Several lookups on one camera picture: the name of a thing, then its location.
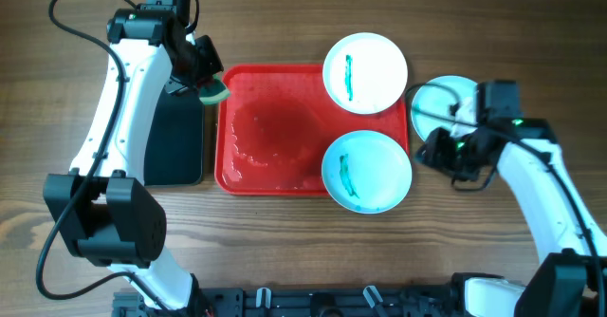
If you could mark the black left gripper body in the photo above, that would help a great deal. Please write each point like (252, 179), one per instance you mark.
(193, 66)

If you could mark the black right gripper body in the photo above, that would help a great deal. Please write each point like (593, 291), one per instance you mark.
(455, 157)

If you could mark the green yellow sponge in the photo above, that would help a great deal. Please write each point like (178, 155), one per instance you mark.
(214, 91)

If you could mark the light green stained plate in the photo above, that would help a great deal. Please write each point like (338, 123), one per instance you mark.
(449, 96)

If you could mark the light blue stained plate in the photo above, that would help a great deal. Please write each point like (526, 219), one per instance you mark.
(366, 172)

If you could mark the white stained plate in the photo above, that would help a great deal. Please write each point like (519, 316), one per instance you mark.
(365, 73)

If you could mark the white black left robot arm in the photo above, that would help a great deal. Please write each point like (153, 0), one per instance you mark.
(147, 131)

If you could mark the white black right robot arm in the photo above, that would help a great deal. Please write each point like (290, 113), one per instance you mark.
(571, 246)

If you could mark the black plastic tray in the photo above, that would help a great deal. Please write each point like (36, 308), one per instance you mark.
(175, 148)

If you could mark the red plastic tray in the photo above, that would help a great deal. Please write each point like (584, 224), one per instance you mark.
(274, 128)

